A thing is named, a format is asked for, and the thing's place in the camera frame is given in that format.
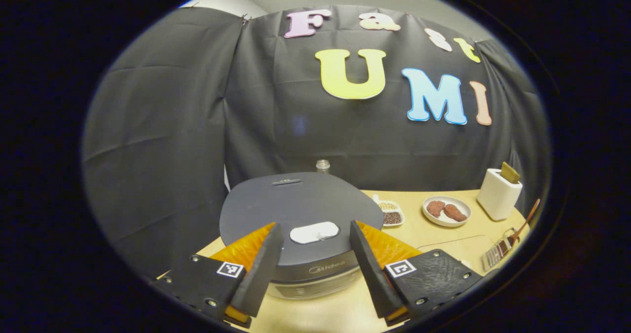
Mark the dark bean pile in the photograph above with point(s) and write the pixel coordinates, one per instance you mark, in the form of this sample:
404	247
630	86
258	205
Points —
392	218

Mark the white round plate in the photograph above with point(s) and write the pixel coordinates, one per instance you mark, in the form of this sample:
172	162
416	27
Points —
446	222

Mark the light wooden utensil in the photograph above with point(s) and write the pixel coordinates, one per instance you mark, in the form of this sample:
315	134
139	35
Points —
510	173

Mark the white divided dish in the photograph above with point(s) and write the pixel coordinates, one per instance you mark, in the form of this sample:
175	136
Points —
400	210

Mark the small glass bottle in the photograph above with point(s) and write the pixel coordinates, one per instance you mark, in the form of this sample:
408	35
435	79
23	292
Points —
323	166

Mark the dark grey rice cooker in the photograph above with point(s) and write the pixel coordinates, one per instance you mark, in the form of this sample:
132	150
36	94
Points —
305	200

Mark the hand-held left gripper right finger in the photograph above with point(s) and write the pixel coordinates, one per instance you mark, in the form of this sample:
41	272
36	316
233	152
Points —
372	274

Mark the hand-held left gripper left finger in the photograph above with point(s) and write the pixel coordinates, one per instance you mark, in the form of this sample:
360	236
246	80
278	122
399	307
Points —
261	269

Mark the white chopstick holder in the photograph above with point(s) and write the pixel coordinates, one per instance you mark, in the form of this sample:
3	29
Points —
498	200

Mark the red-brown meat piece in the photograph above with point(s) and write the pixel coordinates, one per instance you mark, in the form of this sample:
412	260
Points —
455	213
436	208

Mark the pale bean pile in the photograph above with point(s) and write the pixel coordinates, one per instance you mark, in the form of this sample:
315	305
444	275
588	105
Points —
387	206

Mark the red-brown wooden spoon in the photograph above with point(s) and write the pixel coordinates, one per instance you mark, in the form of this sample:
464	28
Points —
525	222

